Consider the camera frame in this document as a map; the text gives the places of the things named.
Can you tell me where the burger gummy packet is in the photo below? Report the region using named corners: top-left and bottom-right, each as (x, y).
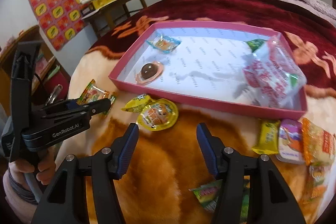
top-left (302, 165), bottom-right (329, 203)
top-left (76, 79), bottom-right (118, 107)

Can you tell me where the chocolate jelly cup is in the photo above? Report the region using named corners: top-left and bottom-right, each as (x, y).
top-left (135, 61), bottom-right (164, 85)

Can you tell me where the yellow jelly cup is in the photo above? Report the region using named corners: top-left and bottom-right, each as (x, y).
top-left (137, 98), bottom-right (179, 131)

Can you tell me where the orange rice cracker packet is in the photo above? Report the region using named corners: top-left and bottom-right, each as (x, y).
top-left (302, 118), bottom-right (335, 166)

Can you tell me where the pink white snack bag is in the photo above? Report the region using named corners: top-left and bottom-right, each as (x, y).
top-left (234, 36), bottom-right (306, 110)

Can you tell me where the blue clear pastry snack packet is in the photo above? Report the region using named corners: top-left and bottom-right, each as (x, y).
top-left (145, 32), bottom-right (182, 54)

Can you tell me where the green snack packet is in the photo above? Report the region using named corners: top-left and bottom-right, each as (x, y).
top-left (246, 39), bottom-right (266, 52)

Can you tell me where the left hand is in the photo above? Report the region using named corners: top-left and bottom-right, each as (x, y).
top-left (9, 148), bottom-right (56, 190)

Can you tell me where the green sour candy packet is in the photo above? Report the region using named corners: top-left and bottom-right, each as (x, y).
top-left (190, 176), bottom-right (250, 223)

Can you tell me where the small yellow candy packet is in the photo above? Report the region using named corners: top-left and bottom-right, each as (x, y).
top-left (252, 119), bottom-right (281, 155)

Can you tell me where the red floral fleece blanket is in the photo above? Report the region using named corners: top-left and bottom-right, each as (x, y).
top-left (55, 0), bottom-right (336, 224)

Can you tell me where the purple jelly cup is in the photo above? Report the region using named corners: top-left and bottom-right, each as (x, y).
top-left (276, 119), bottom-right (305, 165)

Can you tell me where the wooden side table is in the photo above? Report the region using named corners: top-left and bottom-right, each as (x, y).
top-left (82, 0), bottom-right (147, 38)

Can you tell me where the pink shallow cardboard box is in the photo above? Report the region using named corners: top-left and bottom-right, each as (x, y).
top-left (109, 21), bottom-right (307, 119)

